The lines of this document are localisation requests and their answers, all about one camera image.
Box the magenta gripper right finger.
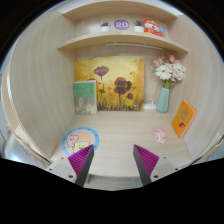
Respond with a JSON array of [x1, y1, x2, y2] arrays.
[[133, 143, 181, 186]]

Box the teal ribbed vase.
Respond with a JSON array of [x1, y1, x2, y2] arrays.
[[156, 88, 169, 114]]

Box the white light bar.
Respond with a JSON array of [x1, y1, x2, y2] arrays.
[[105, 43, 163, 51]]

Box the orange leaf book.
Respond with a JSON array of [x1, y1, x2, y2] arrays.
[[171, 100, 197, 138]]

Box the wooden shelf board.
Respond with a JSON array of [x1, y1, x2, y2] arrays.
[[57, 31, 189, 53]]

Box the small potted plant left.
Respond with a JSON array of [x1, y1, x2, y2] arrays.
[[100, 22, 110, 32]]

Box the small potted plant right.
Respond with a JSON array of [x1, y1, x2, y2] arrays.
[[133, 20, 144, 32]]

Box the purple round number sign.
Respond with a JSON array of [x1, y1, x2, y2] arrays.
[[114, 19, 130, 30]]

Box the pink white flower bouquet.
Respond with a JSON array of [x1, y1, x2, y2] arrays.
[[153, 55, 186, 89]]

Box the pink computer mouse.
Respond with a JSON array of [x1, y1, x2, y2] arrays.
[[154, 127, 167, 144]]

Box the yellow poppy painting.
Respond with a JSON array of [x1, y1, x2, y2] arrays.
[[75, 56, 144, 111]]

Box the small potted plant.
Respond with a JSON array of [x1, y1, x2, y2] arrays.
[[133, 20, 144, 32], [100, 22, 110, 32]]

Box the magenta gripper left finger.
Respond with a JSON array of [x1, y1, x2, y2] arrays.
[[46, 144, 95, 187]]

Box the white power strip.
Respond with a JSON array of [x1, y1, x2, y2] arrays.
[[143, 99, 156, 110]]

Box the green book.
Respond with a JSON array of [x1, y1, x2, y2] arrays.
[[73, 80, 97, 115]]

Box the round cartoon mouse pad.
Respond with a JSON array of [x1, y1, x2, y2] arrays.
[[62, 127, 99, 156]]

